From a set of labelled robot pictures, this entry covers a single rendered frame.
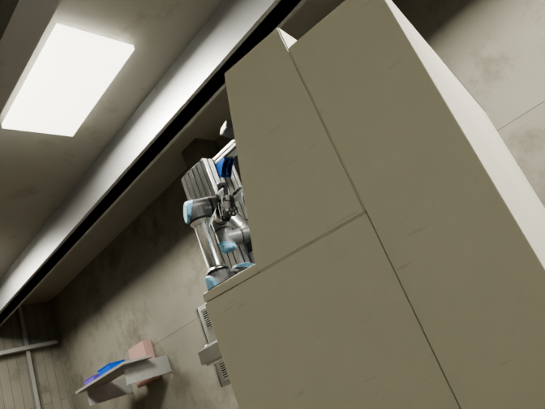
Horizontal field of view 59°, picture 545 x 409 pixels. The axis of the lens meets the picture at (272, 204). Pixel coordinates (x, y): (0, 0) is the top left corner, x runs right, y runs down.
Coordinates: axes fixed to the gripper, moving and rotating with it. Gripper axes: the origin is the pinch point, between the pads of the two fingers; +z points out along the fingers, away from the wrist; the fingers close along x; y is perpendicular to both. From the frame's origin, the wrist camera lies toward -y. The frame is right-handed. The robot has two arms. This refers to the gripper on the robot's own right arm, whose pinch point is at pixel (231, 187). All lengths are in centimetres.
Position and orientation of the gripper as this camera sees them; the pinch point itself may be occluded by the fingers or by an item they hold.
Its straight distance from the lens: 202.1
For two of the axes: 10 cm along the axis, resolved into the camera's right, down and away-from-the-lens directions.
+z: 2.9, -4.4, -8.5
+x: -9.3, 0.8, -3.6
